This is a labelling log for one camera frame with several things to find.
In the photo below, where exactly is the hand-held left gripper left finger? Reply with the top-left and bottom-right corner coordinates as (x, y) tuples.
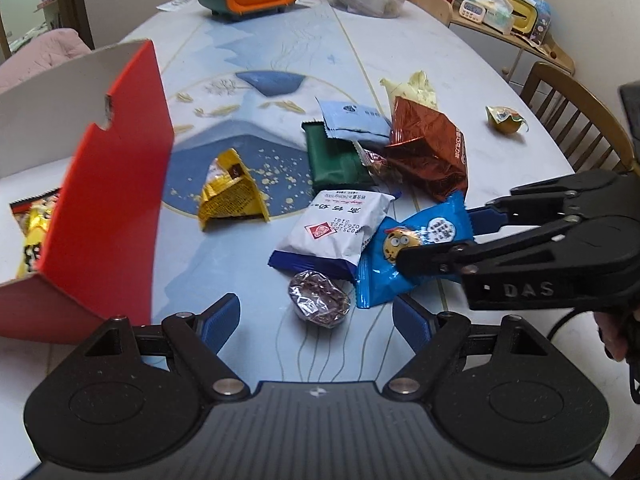
(82, 294), (251, 401)

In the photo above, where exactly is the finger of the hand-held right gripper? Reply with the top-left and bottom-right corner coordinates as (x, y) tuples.
(397, 215), (585, 280)
(465, 170), (640, 236)

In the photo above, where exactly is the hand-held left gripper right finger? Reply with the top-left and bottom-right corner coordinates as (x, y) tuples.
(382, 296), (556, 401)

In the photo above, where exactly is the blue cookie packet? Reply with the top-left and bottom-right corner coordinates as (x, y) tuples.
(354, 191), (475, 309)

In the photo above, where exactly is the brown chocolate cake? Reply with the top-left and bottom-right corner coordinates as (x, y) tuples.
(287, 270), (352, 330)

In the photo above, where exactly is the pale yellow snack packet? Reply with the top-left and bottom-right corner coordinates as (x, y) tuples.
(379, 71), (440, 111)

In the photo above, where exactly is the red cardboard box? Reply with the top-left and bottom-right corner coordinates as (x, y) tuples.
(0, 39), (175, 346)

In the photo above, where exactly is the person's right hand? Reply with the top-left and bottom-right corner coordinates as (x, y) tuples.
(594, 304), (640, 362)

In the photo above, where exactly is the copper foil snack packet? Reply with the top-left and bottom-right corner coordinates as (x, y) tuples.
(382, 96), (469, 203)

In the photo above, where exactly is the small yellow bread packet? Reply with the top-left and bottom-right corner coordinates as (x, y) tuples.
(485, 104), (530, 134)

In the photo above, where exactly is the white and blue snack packet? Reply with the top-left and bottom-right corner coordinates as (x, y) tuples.
(268, 190), (401, 281)

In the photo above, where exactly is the small wrapped candy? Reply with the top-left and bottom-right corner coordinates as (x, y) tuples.
(354, 141), (401, 178)

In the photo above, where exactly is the green snack packet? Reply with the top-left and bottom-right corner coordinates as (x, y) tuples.
(301, 121), (376, 193)

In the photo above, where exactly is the wooden chair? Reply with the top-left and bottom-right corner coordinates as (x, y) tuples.
(520, 61), (636, 173)

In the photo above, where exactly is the dark grey object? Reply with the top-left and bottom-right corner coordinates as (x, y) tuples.
(619, 82), (640, 176)

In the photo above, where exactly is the white cabinet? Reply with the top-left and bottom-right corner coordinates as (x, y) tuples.
(450, 22), (551, 106)

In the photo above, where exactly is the light blue sachet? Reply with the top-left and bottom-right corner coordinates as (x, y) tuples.
(315, 97), (393, 142)

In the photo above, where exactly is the red and yellow snack packet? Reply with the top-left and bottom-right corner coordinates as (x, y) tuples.
(10, 187), (63, 278)

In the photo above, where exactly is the wet wipes pack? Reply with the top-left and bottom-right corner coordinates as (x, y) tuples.
(472, 0), (516, 36)

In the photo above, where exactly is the blue patterned pack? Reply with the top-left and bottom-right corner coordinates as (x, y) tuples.
(531, 0), (553, 43)

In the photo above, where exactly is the white kitchen timer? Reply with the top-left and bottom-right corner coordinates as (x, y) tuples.
(459, 0), (487, 23)

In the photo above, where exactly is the yellow and black container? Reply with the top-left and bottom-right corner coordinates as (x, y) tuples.
(502, 0), (538, 36)

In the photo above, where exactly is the pink padded jacket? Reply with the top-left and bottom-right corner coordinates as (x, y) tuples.
(0, 29), (93, 93)

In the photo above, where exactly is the black cable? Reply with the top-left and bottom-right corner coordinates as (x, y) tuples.
(545, 307), (640, 406)

